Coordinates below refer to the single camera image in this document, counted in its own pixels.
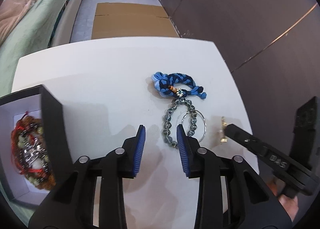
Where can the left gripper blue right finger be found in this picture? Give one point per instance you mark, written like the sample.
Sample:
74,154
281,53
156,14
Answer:
231,193

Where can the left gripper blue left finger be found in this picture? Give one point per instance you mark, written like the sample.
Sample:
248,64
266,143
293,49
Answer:
70,203

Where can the black square jewelry box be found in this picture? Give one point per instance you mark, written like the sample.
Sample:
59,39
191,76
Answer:
18,110

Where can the small gold charm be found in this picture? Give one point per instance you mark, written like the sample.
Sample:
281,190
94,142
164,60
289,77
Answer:
223,137

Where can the thin silver hoop bangle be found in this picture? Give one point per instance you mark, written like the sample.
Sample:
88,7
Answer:
195,123

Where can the silver chain jewelry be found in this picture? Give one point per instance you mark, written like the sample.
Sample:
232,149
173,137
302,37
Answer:
31,143

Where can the person's right hand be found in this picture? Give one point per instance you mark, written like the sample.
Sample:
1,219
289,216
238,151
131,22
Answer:
290,205

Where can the white square table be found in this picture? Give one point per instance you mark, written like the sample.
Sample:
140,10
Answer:
107,92

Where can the dark wood wardrobe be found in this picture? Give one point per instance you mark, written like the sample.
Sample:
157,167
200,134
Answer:
271,47

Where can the flattened brown cardboard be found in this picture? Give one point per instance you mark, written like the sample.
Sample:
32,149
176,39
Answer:
131,20

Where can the pink duck print blanket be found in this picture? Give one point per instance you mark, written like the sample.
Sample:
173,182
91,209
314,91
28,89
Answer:
12,11

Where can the green sheeted bed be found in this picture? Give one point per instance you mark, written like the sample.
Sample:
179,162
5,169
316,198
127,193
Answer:
33,33

